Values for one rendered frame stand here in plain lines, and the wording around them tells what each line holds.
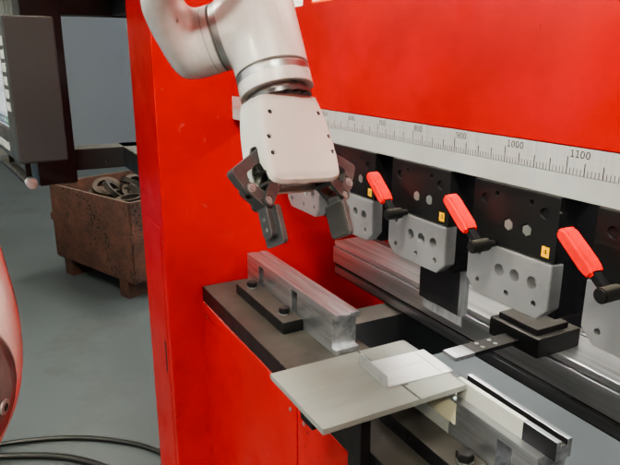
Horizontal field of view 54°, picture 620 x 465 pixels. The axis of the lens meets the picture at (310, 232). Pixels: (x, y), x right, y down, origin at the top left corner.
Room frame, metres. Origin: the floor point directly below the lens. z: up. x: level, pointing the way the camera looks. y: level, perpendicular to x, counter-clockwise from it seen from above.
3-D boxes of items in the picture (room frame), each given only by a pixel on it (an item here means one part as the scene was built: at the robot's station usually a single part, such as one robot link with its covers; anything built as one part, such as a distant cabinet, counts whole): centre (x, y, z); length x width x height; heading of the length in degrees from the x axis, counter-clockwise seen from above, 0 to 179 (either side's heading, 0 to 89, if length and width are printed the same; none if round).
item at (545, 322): (1.03, -0.36, 1.01); 0.26 x 0.12 x 0.05; 118
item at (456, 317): (0.96, -0.22, 1.13); 0.10 x 0.02 x 0.10; 28
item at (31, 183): (1.81, 0.87, 1.20); 0.45 x 0.03 x 0.08; 34
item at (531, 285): (0.81, -0.30, 1.26); 0.15 x 0.09 x 0.17; 28
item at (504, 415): (0.84, -0.28, 0.99); 0.14 x 0.01 x 0.03; 28
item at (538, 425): (0.82, -0.30, 0.99); 0.20 x 0.03 x 0.03; 28
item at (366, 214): (1.16, -0.12, 1.26); 0.15 x 0.09 x 0.17; 28
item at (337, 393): (0.89, -0.09, 1.00); 0.26 x 0.18 x 0.01; 118
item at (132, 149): (1.98, 0.63, 1.18); 0.40 x 0.24 x 0.07; 28
